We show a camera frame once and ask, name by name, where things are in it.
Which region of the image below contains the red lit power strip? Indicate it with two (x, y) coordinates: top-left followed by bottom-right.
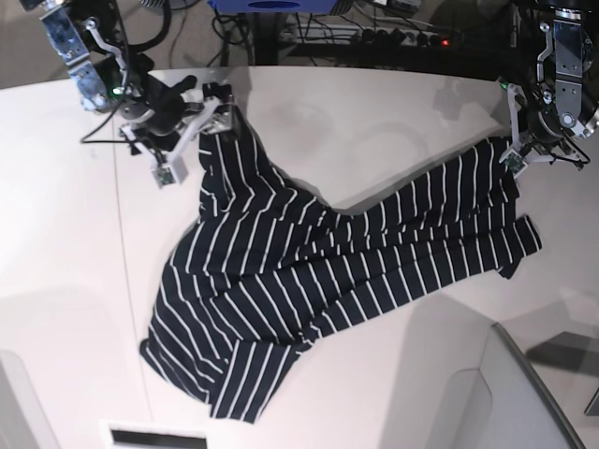
(283, 23), (453, 50)

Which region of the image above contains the grey partition panel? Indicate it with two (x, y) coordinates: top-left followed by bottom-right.
(376, 322), (589, 449)

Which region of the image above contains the navy white striped t-shirt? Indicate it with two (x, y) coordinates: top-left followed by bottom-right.
(139, 123), (542, 423)

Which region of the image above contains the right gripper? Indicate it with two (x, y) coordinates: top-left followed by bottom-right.
(119, 75), (234, 188)

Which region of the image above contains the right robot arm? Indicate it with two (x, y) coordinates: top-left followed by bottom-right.
(21, 1), (239, 187)

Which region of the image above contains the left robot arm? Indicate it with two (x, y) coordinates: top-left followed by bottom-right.
(499, 1), (598, 177)

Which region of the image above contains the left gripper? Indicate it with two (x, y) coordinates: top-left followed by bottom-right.
(500, 81), (590, 178)

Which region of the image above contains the white slotted box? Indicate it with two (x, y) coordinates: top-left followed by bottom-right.
(100, 421), (209, 449)

